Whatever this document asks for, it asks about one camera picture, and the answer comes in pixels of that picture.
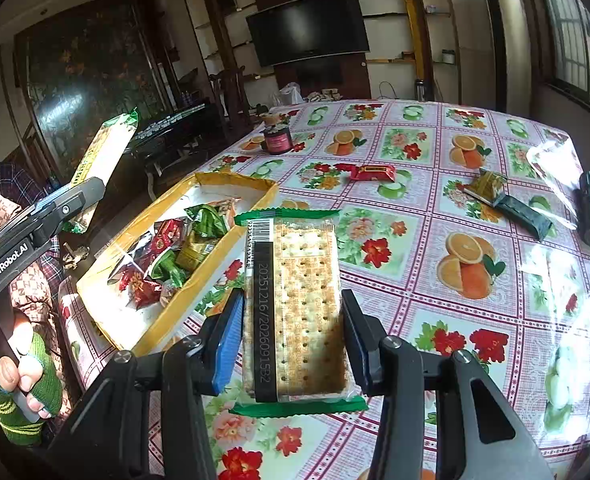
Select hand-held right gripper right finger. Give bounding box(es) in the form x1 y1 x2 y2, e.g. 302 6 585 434
341 288 556 480

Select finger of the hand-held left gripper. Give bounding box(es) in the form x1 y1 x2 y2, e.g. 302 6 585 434
28 176 107 235

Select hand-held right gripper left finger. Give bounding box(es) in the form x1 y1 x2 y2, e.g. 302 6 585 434
50 287 246 480

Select green-edged cracker packet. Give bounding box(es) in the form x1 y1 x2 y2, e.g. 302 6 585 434
229 208 368 417
62 107 141 233

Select cardboard box with yellow tape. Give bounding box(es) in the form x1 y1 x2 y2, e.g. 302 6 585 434
76 171 280 352

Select pile of foil snack packets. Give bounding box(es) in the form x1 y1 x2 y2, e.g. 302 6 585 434
108 197 243 311

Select person's left hand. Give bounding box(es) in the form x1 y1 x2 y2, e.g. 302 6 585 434
0 331 63 446

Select person's brown patterned jacket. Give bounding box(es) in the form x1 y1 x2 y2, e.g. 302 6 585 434
0 175 63 346

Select person's plaid trousers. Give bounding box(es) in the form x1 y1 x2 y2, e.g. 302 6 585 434
0 157 56 211

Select floral fruit print tablecloth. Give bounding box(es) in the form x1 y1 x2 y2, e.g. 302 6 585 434
58 97 590 480

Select black table with tiles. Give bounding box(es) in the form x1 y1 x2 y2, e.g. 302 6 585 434
125 102 226 181

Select large framed dark painting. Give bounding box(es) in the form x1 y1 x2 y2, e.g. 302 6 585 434
14 0 177 183

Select red rectangular snack packet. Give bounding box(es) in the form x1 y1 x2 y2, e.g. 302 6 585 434
349 162 398 184

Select dark wooden chair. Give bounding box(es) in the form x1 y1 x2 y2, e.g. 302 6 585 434
208 70 252 147

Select gold and green snack packet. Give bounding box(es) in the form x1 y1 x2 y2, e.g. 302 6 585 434
464 169 506 206

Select dark jar with pink label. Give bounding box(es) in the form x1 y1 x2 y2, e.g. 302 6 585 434
262 127 292 156

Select dark green long snack packet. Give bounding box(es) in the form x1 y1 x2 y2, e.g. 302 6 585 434
492 194 554 241

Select white plastic bag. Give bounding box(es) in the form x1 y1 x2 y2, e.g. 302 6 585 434
274 82 306 107

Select black flat-screen television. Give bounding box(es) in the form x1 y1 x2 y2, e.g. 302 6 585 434
246 0 371 67

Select yellow vertical pole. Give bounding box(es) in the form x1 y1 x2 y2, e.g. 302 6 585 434
405 0 433 91

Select tall standing air conditioner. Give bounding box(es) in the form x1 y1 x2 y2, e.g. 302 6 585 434
477 0 532 113

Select window with dark frame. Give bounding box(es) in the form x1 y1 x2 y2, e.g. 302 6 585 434
534 0 590 128

